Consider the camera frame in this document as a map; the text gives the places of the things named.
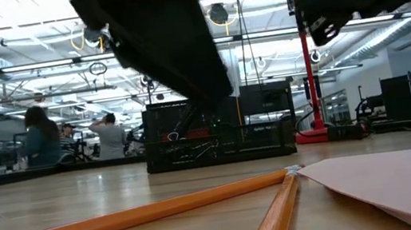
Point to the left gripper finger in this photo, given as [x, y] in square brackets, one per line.
[161, 28]

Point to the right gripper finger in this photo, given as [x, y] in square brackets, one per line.
[323, 5]

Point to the pink sticky note pad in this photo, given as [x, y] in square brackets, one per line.
[400, 180]

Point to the orange pencil with eraser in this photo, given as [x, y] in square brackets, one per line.
[123, 219]
[276, 214]

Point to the black mesh desk organizer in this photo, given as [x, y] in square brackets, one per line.
[257, 142]

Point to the black vented computer box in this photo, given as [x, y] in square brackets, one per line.
[265, 98]

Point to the person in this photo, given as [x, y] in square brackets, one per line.
[41, 138]
[67, 136]
[110, 138]

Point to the black lamp power adapter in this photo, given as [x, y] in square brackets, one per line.
[347, 131]

